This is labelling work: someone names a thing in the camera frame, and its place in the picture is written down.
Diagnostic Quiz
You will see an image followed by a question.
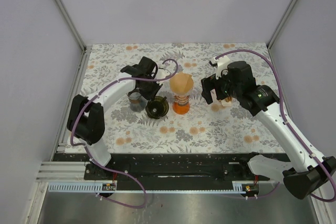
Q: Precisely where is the floral table mat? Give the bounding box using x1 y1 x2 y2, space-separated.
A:
80 42 282 153

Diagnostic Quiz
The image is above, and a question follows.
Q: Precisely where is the purple cable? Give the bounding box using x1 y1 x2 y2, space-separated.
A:
69 58 179 209
214 49 336 203

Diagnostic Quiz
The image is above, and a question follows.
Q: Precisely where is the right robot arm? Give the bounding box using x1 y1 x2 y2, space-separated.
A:
201 59 335 199

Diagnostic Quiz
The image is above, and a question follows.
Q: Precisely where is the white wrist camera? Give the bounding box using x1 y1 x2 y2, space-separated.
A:
209 56 231 79
154 68 171 82

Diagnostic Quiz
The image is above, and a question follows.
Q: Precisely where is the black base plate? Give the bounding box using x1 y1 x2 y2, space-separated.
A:
53 153 266 189

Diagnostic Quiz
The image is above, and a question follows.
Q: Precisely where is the clear glass dripper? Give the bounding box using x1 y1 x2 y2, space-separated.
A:
170 83 194 104

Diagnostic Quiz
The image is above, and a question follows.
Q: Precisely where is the brown paper coffee filter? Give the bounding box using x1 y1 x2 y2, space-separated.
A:
170 72 194 84

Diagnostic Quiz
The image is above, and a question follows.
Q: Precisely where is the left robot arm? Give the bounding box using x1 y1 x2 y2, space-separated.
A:
67 57 170 179

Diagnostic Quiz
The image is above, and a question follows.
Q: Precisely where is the white slotted cable duct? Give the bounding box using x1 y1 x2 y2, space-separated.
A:
47 182 246 195

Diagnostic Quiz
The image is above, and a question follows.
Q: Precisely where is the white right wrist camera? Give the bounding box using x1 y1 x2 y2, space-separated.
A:
209 56 231 79

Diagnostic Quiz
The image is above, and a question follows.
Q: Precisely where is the green glass dripper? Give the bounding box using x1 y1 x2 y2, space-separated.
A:
145 96 169 119

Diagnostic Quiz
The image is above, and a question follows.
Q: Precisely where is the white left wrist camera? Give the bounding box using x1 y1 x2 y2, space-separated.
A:
154 68 171 82

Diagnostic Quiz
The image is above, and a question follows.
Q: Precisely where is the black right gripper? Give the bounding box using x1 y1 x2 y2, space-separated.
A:
201 70 242 104

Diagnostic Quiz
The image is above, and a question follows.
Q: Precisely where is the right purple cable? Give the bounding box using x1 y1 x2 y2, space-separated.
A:
214 49 336 203

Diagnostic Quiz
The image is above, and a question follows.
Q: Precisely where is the glass beaker with coffee grounds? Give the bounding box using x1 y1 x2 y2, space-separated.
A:
127 90 147 112

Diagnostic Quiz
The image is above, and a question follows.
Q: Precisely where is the orange coffee filter box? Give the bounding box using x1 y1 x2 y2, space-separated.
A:
218 96 232 108

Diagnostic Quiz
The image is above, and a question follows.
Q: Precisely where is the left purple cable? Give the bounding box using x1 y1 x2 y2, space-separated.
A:
69 58 179 209

